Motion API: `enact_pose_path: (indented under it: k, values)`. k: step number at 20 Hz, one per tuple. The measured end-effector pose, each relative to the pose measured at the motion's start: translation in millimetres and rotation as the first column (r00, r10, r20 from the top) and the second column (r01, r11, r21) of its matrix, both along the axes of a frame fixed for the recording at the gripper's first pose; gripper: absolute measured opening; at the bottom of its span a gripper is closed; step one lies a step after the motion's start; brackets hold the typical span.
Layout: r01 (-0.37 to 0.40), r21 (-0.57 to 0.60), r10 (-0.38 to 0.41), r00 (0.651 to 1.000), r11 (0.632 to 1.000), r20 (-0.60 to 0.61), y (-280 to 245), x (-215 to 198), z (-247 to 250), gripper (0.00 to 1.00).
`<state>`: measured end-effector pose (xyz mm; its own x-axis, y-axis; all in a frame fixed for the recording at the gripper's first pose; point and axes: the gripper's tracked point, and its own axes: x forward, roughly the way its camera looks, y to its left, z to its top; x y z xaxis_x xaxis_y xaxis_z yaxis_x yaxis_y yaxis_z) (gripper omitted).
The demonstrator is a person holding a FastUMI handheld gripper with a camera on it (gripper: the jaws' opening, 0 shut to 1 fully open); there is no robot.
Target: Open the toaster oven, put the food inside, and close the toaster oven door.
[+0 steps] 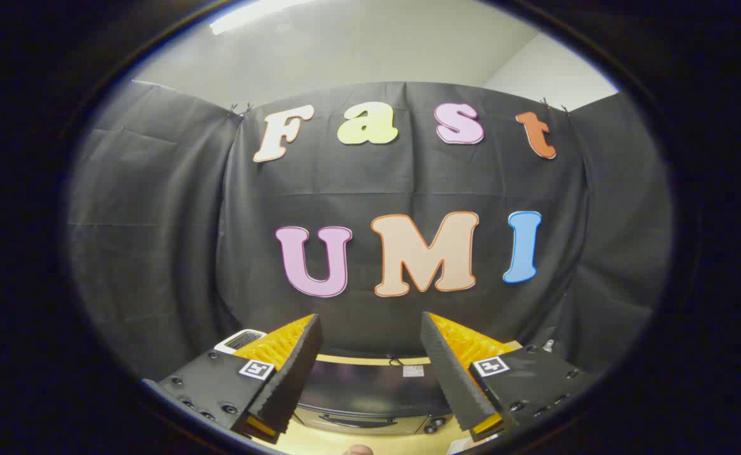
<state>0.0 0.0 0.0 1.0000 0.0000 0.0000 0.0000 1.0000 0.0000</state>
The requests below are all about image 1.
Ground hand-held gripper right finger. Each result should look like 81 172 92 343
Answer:
420 312 599 443

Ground white plastic box appliance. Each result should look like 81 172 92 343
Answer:
214 329 267 355

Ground black toaster oven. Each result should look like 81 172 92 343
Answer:
293 361 456 437

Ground black backdrop cloth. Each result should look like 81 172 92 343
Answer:
67 80 673 382

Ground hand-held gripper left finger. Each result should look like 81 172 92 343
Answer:
142 314 324 444

